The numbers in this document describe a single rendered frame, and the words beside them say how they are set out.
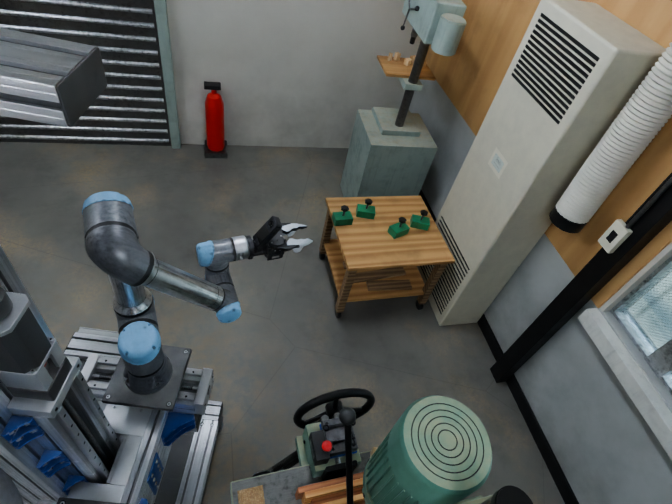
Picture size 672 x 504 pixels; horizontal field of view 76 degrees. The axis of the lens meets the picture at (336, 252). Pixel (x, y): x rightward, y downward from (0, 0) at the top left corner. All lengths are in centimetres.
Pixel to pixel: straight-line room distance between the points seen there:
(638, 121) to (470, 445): 143
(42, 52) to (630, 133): 184
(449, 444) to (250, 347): 186
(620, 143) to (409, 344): 157
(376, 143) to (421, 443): 234
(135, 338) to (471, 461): 100
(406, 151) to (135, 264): 223
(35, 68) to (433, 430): 78
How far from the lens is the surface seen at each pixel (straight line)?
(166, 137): 389
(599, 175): 207
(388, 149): 299
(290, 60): 360
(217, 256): 136
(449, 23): 257
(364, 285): 272
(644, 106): 197
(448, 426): 88
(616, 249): 213
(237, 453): 236
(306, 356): 259
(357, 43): 365
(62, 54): 55
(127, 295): 143
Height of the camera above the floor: 226
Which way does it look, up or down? 47 degrees down
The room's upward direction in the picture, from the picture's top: 15 degrees clockwise
